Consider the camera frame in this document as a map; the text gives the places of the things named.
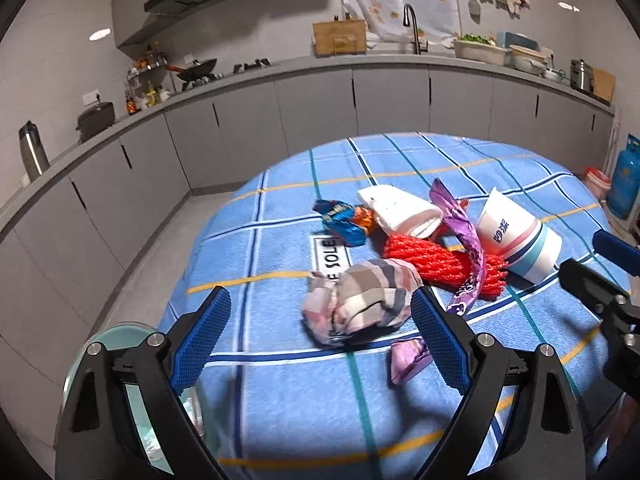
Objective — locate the blue plaid tablecloth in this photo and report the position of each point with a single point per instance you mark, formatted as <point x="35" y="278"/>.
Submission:
<point x="300" y="410"/>

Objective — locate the dark sauce bottle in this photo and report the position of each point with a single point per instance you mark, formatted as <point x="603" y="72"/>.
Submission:
<point x="131" y="105"/>

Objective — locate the red ribbed mesh bundle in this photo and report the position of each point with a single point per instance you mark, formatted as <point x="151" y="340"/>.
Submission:
<point x="425" y="260"/>

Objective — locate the red and white bag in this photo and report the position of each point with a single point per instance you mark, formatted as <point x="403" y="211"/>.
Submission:
<point x="597" y="181"/>

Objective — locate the cream basin with vegetables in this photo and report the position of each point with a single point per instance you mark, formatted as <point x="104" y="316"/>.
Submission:
<point x="480" y="51"/>

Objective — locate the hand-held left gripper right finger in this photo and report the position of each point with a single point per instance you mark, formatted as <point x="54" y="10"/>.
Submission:
<point x="440" y="340"/>

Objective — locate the blue orange snack wrapper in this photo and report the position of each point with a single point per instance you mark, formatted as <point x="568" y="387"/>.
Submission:
<point x="340" y="220"/>

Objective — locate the grey lower cabinets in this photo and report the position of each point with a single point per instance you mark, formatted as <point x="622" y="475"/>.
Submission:
<point x="225" y="125"/>

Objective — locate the long purple wrapper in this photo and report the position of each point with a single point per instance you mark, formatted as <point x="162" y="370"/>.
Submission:
<point x="462" y="230"/>

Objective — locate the small wooden board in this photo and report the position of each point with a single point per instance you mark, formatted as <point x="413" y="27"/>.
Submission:
<point x="604" y="85"/>

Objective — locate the gas stove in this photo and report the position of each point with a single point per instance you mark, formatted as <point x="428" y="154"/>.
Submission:
<point x="255" y="65"/>

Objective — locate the metal spice rack with bottles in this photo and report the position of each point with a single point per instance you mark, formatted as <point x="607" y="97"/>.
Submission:
<point x="147" y="65"/>

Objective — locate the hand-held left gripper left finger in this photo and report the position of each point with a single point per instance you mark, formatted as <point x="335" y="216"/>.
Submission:
<point x="200" y="340"/>

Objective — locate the black rice cooker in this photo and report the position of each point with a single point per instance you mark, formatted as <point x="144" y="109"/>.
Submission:
<point x="95" y="121"/>

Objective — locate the pink grey plaid cloth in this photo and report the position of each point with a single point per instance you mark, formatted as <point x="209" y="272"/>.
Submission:
<point x="360" y="295"/>

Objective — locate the small cups by basin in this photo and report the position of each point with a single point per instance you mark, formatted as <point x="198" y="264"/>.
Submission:
<point x="553" y="73"/>

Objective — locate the white knitted cloth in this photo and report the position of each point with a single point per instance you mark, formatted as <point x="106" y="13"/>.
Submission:
<point x="400" y="207"/>

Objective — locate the grey hanging scrubber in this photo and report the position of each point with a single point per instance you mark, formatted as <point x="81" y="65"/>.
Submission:
<point x="474" y="7"/>

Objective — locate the steel pot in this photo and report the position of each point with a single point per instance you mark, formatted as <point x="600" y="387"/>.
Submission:
<point x="581" y="76"/>

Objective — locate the white cloth by sink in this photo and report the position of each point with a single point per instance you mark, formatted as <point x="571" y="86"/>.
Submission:
<point x="372" y="40"/>

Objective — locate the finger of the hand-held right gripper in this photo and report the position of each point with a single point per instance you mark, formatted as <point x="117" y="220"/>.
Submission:
<point x="585" y="280"/>
<point x="617" y="250"/>

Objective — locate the blue gas cylinder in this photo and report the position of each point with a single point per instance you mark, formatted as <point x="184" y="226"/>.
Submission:
<point x="627" y="175"/>

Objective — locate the beige hanging cloth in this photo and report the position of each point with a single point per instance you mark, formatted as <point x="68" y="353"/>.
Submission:
<point x="517" y="2"/>

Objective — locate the small purple wrapper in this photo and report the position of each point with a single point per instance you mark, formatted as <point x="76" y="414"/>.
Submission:
<point x="407" y="360"/>

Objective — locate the beige basin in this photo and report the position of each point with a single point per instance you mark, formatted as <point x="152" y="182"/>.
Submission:
<point x="527" y="62"/>

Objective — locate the dark kitchen faucet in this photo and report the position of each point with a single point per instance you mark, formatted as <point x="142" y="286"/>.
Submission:
<point x="414" y="35"/>

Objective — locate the striped white paper cup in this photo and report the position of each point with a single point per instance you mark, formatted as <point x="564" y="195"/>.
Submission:
<point x="520" y="245"/>

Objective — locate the black wok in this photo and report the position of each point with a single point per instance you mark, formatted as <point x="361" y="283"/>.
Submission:
<point x="197" y="71"/>

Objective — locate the steel thermos jug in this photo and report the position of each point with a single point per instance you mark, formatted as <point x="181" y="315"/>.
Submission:
<point x="34" y="152"/>

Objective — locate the glass bowl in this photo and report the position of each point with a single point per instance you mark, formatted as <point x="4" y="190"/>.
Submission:
<point x="125" y="332"/>

